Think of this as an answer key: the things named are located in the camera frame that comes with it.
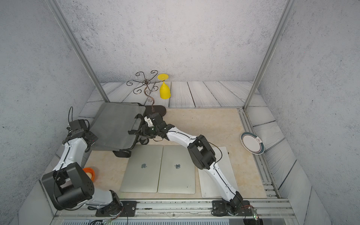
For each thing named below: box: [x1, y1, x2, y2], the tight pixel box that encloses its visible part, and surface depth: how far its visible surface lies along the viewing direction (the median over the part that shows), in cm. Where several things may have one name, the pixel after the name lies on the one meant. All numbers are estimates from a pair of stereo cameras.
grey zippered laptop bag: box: [89, 102, 146, 151], surface depth 100 cm
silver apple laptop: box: [120, 144, 164, 194], surface depth 91 cm
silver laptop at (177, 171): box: [157, 145, 196, 195], surface depth 87 cm
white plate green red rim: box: [240, 131, 265, 156], surface depth 102 cm
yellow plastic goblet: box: [157, 73, 171, 100], surface depth 102 cm
